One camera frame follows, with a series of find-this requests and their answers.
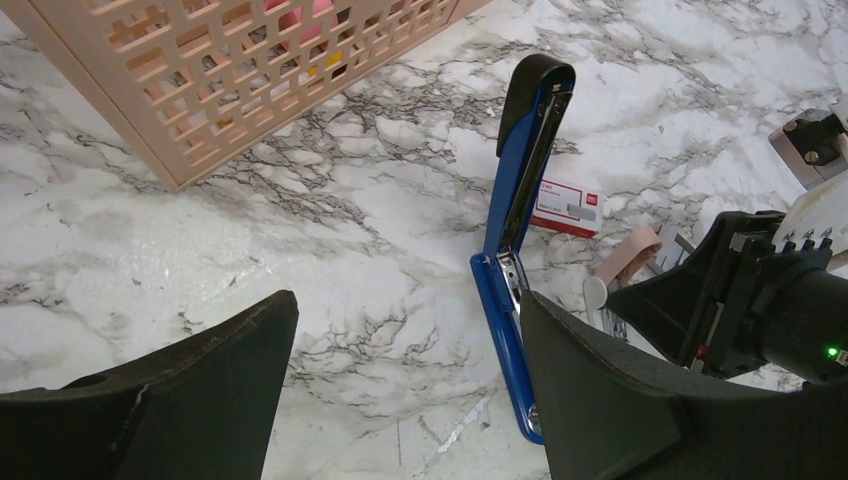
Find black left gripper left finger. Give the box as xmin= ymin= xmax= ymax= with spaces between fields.
xmin=1 ymin=290 xmax=299 ymax=479

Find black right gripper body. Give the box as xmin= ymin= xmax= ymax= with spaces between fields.
xmin=606 ymin=211 xmax=847 ymax=384

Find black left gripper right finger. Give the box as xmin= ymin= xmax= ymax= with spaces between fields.
xmin=520 ymin=292 xmax=847 ymax=479

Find pink small stapler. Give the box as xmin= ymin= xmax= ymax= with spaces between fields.
xmin=595 ymin=227 xmax=663 ymax=285

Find red white staple box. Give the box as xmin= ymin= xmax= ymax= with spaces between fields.
xmin=530 ymin=178 xmax=603 ymax=238

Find blue black stapler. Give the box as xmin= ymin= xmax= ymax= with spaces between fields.
xmin=470 ymin=53 xmax=576 ymax=444

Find white small stapler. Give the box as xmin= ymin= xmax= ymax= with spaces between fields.
xmin=583 ymin=276 xmax=628 ymax=342

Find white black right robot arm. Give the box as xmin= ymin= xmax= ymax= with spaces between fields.
xmin=606 ymin=174 xmax=847 ymax=384

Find peach plastic desk organizer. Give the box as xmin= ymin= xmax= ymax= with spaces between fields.
xmin=1 ymin=0 xmax=479 ymax=192

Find colourful item in organizer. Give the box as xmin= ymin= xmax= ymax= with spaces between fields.
xmin=263 ymin=1 xmax=347 ymax=82

